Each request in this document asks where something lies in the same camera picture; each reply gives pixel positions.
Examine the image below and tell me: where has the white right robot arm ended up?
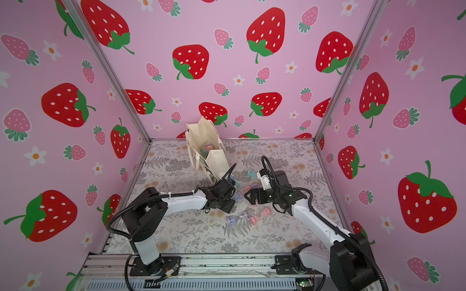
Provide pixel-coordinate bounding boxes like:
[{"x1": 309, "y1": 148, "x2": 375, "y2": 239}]
[{"x1": 245, "y1": 169, "x2": 388, "y2": 291}]

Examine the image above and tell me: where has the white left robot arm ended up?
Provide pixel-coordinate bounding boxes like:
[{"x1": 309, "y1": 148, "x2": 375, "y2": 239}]
[{"x1": 123, "y1": 179, "x2": 235, "y2": 266}]

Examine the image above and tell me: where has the lilac hourglass centre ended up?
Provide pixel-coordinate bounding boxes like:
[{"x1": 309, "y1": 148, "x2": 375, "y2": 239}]
[{"x1": 226, "y1": 212, "x2": 249, "y2": 226}]

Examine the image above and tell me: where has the cream canvas tote bag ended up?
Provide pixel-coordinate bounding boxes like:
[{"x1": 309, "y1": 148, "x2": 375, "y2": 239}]
[{"x1": 185, "y1": 117, "x2": 230, "y2": 183}]

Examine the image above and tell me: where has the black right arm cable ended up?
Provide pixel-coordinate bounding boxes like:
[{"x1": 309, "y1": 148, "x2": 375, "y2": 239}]
[{"x1": 260, "y1": 155, "x2": 388, "y2": 291}]

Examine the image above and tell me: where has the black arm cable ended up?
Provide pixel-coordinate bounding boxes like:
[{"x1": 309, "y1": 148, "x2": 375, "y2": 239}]
[
  {"x1": 260, "y1": 155, "x2": 388, "y2": 291},
  {"x1": 105, "y1": 162, "x2": 237, "y2": 291}
]

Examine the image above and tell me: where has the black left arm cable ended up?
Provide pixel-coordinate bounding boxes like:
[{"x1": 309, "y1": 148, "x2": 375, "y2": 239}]
[{"x1": 105, "y1": 162, "x2": 237, "y2": 291}]

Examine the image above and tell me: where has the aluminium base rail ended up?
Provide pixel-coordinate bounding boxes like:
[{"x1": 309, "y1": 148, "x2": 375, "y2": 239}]
[{"x1": 68, "y1": 253, "x2": 337, "y2": 291}]

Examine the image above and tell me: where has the silver corner frame post right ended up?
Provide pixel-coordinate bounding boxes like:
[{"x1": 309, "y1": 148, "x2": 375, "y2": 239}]
[{"x1": 313, "y1": 0, "x2": 388, "y2": 144}]

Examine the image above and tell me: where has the silver corner frame post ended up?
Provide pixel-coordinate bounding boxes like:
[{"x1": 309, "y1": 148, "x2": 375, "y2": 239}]
[
  {"x1": 313, "y1": 0, "x2": 388, "y2": 144},
  {"x1": 63, "y1": 0, "x2": 152, "y2": 144}
]

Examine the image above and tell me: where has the silver corner frame post left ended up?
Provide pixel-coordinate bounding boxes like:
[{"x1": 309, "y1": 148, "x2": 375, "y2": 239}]
[{"x1": 63, "y1": 0, "x2": 152, "y2": 144}]

